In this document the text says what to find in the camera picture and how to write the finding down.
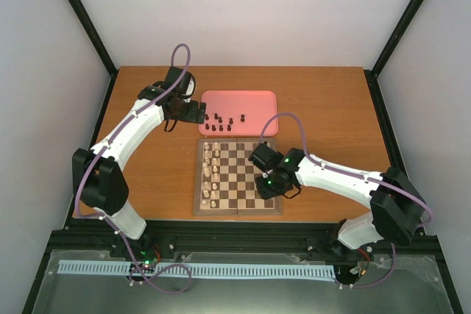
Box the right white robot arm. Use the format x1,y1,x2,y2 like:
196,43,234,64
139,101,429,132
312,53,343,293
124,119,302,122
248,143,428,259

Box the purple cable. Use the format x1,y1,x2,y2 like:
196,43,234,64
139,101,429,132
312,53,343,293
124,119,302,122
258,112,435,290
74,43,194,296

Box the black aluminium frame base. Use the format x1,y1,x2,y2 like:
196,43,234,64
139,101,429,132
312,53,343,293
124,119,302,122
43,218,442,271

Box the transparent acrylic sheet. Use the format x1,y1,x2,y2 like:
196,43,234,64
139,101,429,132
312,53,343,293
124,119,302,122
32,251,453,313

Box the wooden chess board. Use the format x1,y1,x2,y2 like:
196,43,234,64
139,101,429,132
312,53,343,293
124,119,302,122
194,138,283,216

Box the pink plastic tray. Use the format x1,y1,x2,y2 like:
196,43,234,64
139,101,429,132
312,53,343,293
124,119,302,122
199,90,278,137

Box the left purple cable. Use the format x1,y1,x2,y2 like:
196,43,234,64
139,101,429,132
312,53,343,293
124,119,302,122
74,43,194,296

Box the light blue cable duct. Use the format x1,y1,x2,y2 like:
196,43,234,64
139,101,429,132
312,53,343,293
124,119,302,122
57,260,336,282

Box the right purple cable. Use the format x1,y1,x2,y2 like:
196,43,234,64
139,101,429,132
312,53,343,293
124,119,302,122
258,112,435,290

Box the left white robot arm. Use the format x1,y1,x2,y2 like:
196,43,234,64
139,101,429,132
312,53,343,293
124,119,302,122
72,85,206,257

